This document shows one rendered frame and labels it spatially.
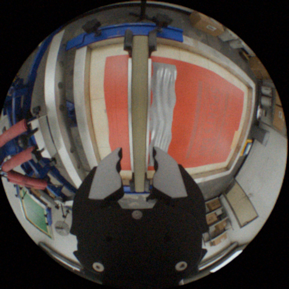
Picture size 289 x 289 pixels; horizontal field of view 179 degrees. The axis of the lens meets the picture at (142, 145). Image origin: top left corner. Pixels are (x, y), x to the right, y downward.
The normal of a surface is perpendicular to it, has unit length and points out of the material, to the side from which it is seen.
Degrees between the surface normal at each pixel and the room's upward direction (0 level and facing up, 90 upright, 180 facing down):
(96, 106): 0
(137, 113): 0
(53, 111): 0
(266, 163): 90
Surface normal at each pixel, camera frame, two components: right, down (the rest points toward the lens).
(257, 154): -1.00, 0.01
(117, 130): 0.04, 0.48
